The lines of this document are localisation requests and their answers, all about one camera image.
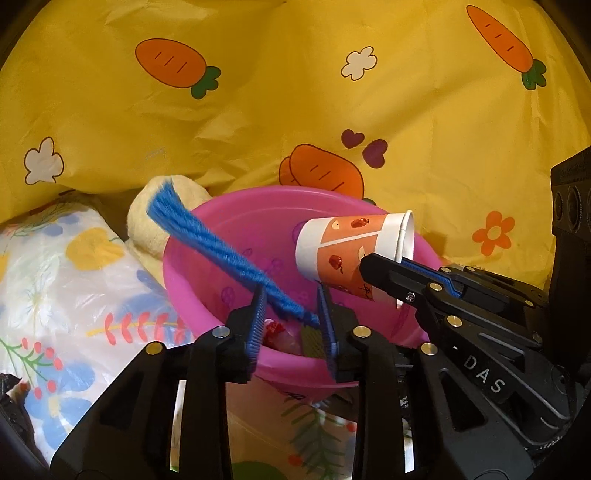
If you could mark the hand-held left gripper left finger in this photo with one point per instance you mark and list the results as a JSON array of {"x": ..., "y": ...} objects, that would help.
[{"x": 257, "y": 334}]

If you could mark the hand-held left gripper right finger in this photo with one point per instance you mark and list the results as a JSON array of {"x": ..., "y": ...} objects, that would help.
[{"x": 326, "y": 325}]

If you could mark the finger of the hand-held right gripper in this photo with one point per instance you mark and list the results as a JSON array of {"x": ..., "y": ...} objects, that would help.
[
  {"x": 385, "y": 277},
  {"x": 434, "y": 277}
]

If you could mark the white and orange paper cup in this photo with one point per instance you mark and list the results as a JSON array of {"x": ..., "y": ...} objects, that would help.
[{"x": 332, "y": 240}]

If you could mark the blue yarn tassel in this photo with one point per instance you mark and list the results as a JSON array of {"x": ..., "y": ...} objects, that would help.
[{"x": 221, "y": 249}]

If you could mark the pink plastic basin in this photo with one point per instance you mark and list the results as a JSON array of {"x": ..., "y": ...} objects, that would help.
[{"x": 277, "y": 221}]

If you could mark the black plastic bag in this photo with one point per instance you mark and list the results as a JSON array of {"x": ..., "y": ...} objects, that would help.
[{"x": 14, "y": 424}]

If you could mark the red candy wrapper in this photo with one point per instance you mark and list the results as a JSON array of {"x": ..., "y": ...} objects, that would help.
[{"x": 275, "y": 330}]

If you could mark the olive green packet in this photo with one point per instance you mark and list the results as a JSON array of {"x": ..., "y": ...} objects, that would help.
[{"x": 311, "y": 341}]

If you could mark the floral plastic sheet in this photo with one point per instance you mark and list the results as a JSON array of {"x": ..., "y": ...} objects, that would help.
[{"x": 69, "y": 300}]

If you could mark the yellow carrot-print cloth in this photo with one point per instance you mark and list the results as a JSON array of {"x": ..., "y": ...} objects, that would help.
[{"x": 277, "y": 92}]

